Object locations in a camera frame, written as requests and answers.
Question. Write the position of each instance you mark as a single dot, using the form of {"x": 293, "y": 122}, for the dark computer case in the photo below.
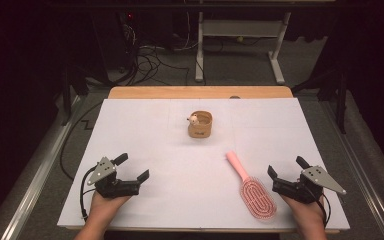
{"x": 113, "y": 43}

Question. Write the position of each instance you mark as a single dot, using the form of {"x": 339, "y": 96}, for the black tripod stand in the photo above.
{"x": 340, "y": 100}
{"x": 76, "y": 83}

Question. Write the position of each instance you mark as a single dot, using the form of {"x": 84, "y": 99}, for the yellow bag pouch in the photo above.
{"x": 200, "y": 131}

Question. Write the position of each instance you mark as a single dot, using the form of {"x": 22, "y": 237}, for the aluminium floor rail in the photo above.
{"x": 360, "y": 170}
{"x": 36, "y": 180}

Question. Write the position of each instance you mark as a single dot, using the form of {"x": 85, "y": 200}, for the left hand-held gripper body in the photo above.
{"x": 113, "y": 186}

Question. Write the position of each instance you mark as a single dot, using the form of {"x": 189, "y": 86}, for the person's right hand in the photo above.
{"x": 308, "y": 215}

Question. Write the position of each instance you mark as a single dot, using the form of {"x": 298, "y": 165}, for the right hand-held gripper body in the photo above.
{"x": 308, "y": 190}

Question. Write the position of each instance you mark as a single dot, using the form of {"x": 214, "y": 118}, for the white metal stand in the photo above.
{"x": 243, "y": 28}

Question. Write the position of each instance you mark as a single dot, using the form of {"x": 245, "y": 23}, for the wooden table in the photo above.
{"x": 196, "y": 92}

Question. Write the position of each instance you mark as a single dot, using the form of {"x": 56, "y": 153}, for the pink hairbrush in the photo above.
{"x": 258, "y": 200}

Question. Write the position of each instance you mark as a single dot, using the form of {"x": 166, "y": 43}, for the person's left hand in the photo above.
{"x": 101, "y": 208}

